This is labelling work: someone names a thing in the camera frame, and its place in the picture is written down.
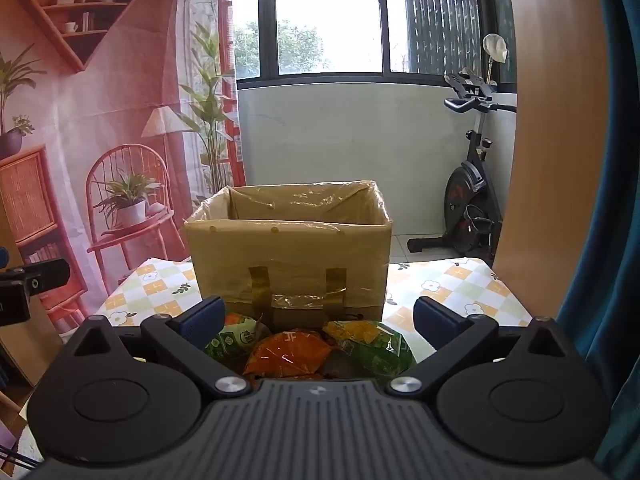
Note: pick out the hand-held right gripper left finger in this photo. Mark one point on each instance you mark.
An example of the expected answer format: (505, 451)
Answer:
(202, 317)

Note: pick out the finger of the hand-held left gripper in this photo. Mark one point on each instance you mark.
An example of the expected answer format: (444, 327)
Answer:
(47, 275)

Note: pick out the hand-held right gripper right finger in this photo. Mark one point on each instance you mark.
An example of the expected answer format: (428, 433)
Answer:
(432, 320)

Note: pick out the green and yellow snack packet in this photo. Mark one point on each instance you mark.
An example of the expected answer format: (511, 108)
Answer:
(375, 347)

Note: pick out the dark orange snack packet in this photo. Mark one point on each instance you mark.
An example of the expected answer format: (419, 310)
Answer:
(287, 352)

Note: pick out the cardboard box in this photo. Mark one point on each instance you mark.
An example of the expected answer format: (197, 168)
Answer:
(290, 250)

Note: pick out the wooden cabinet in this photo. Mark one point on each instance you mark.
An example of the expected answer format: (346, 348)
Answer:
(30, 350)

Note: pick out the checkered flower tablecloth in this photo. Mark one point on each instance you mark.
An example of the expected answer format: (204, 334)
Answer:
(150, 285)

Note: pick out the black exercise bike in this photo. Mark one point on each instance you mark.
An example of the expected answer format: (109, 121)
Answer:
(467, 200)

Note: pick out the blue curtain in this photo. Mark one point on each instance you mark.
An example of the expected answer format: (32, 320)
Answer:
(612, 210)

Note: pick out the black framed window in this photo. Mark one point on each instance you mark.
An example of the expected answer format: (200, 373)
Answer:
(330, 20)

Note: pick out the pink printed wall backdrop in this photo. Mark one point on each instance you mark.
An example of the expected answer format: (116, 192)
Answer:
(100, 110)

